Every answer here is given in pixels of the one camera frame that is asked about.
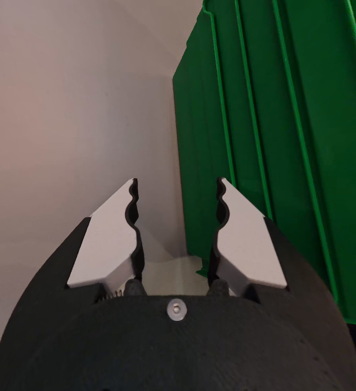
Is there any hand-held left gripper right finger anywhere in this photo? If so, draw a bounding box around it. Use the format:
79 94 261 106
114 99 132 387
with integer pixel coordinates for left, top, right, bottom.
209 177 289 297

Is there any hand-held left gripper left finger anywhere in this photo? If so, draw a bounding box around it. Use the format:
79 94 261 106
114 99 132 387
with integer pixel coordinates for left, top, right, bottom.
67 178 144 292

